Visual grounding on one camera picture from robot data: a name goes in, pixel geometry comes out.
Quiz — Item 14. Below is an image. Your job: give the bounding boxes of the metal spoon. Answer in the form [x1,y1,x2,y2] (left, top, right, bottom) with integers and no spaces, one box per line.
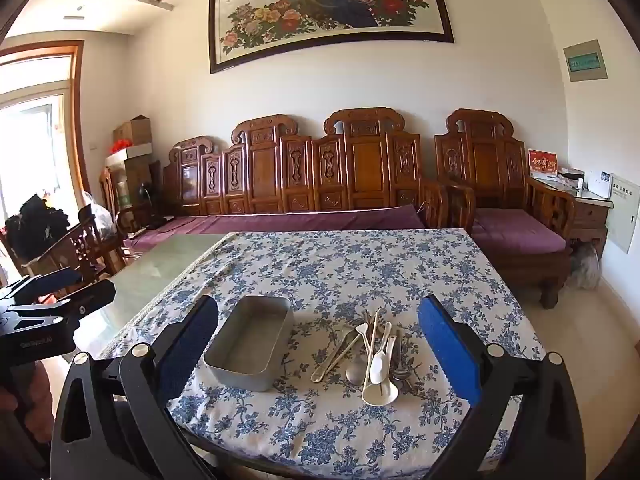
[345,325,368,383]

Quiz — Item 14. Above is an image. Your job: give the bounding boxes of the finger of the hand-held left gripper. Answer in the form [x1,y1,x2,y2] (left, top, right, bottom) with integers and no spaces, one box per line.
[0,266,83,311]
[15,278,117,326]

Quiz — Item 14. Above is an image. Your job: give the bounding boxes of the wooden door frame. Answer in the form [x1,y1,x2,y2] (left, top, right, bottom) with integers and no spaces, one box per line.
[0,40,93,281]

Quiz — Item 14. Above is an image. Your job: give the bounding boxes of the clear plastic bag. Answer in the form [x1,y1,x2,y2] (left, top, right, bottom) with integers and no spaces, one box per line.
[80,191,121,241]

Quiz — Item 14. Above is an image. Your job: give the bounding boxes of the wooden side table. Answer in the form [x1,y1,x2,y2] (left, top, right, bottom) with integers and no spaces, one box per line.
[530,175,613,261]

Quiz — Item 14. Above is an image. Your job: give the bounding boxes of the red desk card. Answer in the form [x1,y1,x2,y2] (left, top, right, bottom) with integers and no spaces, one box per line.
[528,149,558,181]

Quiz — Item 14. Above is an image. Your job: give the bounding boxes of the purple sofa cushion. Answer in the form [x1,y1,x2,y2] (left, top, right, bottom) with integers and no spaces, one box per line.
[122,205,426,256]

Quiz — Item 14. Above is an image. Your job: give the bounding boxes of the white electrical panel door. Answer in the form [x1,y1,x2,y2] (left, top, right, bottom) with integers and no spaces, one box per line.
[605,173,640,255]

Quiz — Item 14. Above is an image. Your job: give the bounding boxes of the wooden chopstick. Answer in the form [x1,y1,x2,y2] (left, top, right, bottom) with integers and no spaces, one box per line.
[367,306,385,361]

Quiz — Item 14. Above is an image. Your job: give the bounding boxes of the carved wooden sofa bench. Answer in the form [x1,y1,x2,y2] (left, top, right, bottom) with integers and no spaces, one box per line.
[162,106,476,231]

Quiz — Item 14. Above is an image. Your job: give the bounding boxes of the white desk device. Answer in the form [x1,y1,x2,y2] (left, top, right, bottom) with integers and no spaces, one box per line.
[585,170,613,198]

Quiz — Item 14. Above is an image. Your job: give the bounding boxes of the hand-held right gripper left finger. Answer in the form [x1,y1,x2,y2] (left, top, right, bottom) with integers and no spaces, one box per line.
[50,295,221,480]

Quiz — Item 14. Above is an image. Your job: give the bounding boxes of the black bag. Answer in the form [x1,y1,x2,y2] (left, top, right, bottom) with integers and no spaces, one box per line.
[5,194,70,261]

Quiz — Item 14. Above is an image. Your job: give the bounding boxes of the framed peacock flower painting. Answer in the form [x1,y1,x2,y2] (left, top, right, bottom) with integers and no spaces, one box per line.
[208,0,456,75]

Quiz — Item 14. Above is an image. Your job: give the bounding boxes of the small white plastic spoon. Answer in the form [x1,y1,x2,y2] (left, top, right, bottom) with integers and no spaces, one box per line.
[369,321,393,374]

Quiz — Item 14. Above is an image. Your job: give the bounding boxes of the carved wooden chair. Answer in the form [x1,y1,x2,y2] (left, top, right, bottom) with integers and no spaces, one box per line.
[20,205,126,291]

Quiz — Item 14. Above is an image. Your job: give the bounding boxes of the purple armchair cushion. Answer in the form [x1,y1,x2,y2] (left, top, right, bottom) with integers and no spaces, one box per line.
[472,208,567,255]

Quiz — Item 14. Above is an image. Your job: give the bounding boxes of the grey metal tray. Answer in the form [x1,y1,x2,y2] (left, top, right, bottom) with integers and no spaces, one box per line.
[203,295,295,392]

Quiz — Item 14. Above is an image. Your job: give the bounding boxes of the plain wooden chair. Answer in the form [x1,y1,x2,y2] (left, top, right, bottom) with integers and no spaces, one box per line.
[99,166,121,221]

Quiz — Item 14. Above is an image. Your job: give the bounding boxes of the blue floral tablecloth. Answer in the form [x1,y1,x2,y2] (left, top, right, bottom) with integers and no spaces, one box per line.
[95,228,546,478]

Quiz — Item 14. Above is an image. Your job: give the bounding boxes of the green wall sign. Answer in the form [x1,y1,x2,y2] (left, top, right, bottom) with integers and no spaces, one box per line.
[563,39,609,82]

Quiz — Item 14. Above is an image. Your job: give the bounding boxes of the large white ceramic spoon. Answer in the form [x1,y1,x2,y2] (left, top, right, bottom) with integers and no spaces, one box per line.
[361,335,399,407]

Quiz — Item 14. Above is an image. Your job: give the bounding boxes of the carved wooden armchair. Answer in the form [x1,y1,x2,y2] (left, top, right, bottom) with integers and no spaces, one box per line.
[434,108,577,309]

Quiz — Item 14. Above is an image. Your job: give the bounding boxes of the stacked storage boxes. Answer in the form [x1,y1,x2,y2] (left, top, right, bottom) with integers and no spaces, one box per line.
[105,142,162,208]

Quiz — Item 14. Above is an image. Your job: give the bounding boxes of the person's left forearm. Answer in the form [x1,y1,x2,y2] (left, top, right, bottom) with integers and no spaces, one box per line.
[20,360,55,446]

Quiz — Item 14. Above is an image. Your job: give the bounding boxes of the brown cardboard box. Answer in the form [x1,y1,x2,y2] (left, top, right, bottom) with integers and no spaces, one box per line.
[112,115,153,146]

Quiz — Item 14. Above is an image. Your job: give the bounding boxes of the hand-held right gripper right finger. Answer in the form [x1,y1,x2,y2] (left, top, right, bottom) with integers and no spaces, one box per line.
[417,295,586,480]

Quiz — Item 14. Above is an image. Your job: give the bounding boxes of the grey plastic bag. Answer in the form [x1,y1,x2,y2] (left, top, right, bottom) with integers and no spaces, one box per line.
[567,242,601,291]

